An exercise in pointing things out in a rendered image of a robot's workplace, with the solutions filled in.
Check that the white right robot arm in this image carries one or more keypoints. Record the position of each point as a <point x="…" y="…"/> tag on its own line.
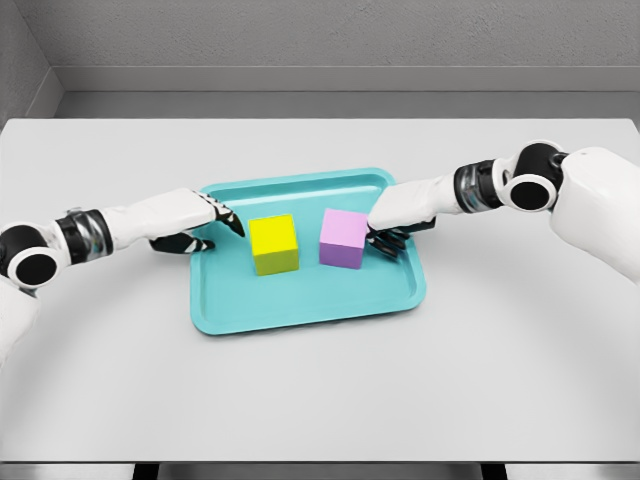
<point x="550" y="200"/>

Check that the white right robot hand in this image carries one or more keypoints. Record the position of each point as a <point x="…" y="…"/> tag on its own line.
<point x="407" y="202"/>

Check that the yellow cube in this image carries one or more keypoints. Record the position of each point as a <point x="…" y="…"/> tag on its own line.
<point x="274" y="244"/>

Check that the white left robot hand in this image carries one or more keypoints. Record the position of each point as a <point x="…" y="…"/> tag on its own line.
<point x="182" y="210"/>

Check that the purple cube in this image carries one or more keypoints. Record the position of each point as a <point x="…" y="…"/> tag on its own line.
<point x="342" y="238"/>

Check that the teal rectangular tray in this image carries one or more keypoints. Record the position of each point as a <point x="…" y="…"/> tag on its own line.
<point x="305" y="295"/>

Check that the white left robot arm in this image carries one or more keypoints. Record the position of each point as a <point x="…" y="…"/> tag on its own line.
<point x="65" y="260"/>

